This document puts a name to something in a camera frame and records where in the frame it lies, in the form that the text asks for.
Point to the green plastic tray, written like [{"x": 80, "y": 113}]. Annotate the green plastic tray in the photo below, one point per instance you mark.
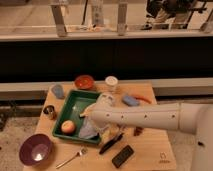
[{"x": 75, "y": 103}]

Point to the wooden table board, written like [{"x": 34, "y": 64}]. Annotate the wooden table board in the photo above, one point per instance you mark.
[{"x": 152, "y": 152}]

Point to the orange carrot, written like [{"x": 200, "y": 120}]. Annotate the orange carrot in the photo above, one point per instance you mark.
[{"x": 139, "y": 97}]

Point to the light blue towel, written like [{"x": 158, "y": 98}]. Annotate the light blue towel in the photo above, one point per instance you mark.
[{"x": 87, "y": 129}]

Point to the orange peach fruit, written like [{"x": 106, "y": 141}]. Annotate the orange peach fruit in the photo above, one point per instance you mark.
[{"x": 68, "y": 127}]

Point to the cream banana toy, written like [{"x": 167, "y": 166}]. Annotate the cream banana toy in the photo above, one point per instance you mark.
[{"x": 86, "y": 111}]

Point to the blue sponge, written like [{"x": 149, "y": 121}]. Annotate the blue sponge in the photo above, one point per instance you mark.
[{"x": 130, "y": 101}]

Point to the dark red grape bunch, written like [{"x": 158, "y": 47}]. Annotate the dark red grape bunch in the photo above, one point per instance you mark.
[{"x": 138, "y": 131}]

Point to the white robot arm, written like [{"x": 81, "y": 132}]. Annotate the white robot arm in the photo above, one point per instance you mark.
[{"x": 189, "y": 118}]

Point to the blue grey plastic cup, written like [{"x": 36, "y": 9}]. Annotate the blue grey plastic cup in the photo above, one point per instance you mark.
[{"x": 57, "y": 90}]

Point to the black rectangular remote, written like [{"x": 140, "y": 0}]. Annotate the black rectangular remote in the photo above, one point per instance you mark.
[{"x": 122, "y": 156}]

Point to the small metal cup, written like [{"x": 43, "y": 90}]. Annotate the small metal cup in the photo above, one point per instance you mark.
[{"x": 49, "y": 111}]

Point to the orange red bowl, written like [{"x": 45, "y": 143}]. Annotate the orange red bowl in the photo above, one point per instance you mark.
[{"x": 84, "y": 82}]

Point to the purple bowl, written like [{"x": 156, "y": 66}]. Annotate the purple bowl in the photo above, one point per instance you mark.
[{"x": 35, "y": 149}]

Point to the silver fork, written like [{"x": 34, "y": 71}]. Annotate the silver fork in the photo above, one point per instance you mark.
[{"x": 78, "y": 154}]

